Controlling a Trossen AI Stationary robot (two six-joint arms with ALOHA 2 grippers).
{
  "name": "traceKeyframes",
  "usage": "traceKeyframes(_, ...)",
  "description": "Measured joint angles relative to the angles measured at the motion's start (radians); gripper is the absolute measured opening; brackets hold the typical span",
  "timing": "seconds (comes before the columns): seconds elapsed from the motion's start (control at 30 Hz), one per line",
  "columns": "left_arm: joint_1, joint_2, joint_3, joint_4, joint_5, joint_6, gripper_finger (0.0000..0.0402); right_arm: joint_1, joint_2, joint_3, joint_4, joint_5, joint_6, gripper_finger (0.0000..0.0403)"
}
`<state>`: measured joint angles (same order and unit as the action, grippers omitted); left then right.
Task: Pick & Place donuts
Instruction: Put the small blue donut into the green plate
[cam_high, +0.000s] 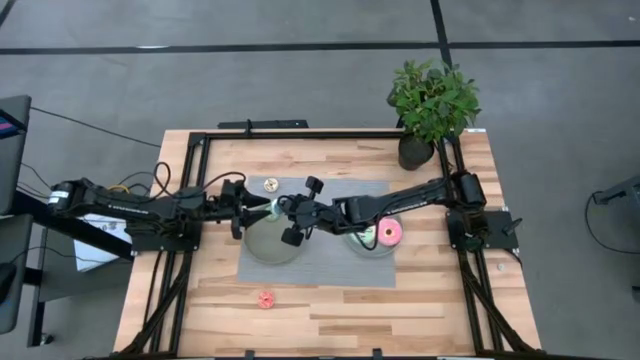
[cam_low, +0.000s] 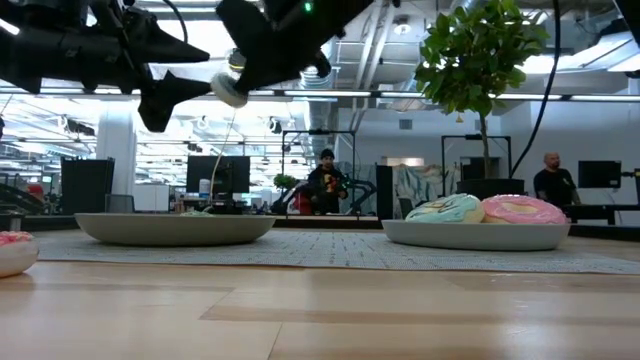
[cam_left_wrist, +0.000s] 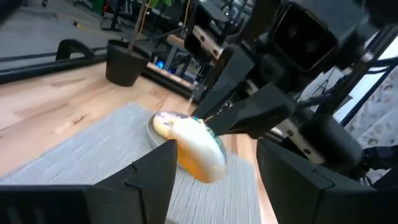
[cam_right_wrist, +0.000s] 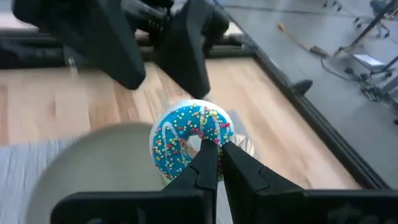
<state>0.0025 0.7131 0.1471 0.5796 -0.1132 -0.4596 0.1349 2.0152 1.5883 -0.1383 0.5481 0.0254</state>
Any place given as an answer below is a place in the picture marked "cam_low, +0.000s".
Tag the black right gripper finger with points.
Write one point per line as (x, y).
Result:
(265, 50)

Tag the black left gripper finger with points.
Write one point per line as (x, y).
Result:
(165, 97)
(160, 45)

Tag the small blue frosted donut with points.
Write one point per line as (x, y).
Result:
(226, 91)

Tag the large mint frosted donut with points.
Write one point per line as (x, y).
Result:
(447, 210)

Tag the large pink frosted donut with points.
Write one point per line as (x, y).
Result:
(525, 212)

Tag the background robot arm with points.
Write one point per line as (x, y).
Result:
(362, 192)

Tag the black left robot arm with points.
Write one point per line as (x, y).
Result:
(50, 55)

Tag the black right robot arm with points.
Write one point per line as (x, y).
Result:
(631, 10)

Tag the black ceiling spotlight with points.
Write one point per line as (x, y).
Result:
(236, 61)

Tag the long ceiling light strip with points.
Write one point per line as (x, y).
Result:
(325, 93)
(600, 98)

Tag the black computer monitor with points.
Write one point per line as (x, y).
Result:
(235, 175)

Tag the grey chair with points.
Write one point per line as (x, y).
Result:
(120, 205)

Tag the black cabinet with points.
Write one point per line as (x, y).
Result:
(85, 185)

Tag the small background green plant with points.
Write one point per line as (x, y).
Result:
(285, 181)

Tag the olive green plate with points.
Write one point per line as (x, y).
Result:
(175, 231)

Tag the person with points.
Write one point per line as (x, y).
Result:
(326, 182)
(554, 185)

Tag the potted green plant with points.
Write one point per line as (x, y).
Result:
(475, 55)

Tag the black partition panel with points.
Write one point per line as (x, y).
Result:
(384, 192)

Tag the blue white cloth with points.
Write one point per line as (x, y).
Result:
(415, 187)

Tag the grey woven placemat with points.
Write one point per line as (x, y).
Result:
(325, 250)

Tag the grey plate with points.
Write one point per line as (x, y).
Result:
(475, 240)

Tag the black desk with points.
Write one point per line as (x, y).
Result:
(600, 209)

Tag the silver ventilation duct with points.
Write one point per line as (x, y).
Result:
(320, 120)

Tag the black wall monitor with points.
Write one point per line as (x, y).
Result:
(600, 175)

